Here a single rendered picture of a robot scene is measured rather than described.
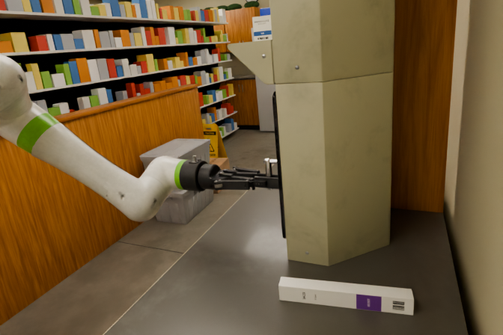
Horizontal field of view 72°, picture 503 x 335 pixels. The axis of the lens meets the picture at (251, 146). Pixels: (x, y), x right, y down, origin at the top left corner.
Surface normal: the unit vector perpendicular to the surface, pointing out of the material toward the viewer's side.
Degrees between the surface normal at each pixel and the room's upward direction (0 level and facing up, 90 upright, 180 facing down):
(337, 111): 90
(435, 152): 90
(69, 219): 90
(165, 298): 0
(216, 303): 0
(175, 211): 96
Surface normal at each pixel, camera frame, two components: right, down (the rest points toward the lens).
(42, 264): 0.92, 0.03
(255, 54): -0.39, 0.29
